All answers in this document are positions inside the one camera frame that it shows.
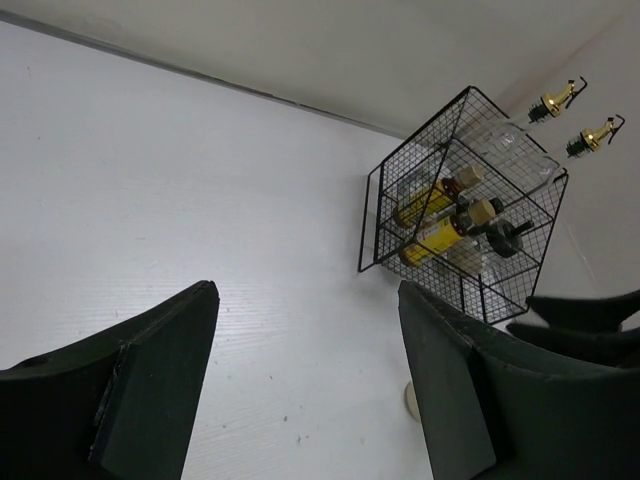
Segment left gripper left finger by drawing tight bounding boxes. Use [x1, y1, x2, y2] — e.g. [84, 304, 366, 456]
[1, 281, 220, 479]

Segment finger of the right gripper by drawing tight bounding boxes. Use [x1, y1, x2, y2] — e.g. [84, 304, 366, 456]
[526, 290, 639, 333]
[507, 315, 639, 368]

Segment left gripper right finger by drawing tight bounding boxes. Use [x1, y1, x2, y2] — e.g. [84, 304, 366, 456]
[398, 281, 639, 479]

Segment white powder jar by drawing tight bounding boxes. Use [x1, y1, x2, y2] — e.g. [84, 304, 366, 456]
[404, 381, 421, 423]
[447, 219, 535, 277]

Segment oil bottle with dark contents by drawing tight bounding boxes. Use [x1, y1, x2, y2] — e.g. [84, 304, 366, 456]
[541, 114, 626, 177]

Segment yellow label brown bottle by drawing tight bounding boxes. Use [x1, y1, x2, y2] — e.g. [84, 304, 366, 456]
[398, 207, 468, 267]
[393, 164, 485, 229]

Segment clear oil bottle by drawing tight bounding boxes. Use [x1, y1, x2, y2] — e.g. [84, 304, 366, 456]
[460, 76, 588, 193]

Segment brown spice jar black lid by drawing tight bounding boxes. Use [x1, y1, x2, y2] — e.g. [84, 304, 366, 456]
[460, 198, 505, 236]

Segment black wire basket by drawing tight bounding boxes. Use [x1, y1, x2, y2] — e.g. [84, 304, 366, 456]
[357, 86, 568, 325]

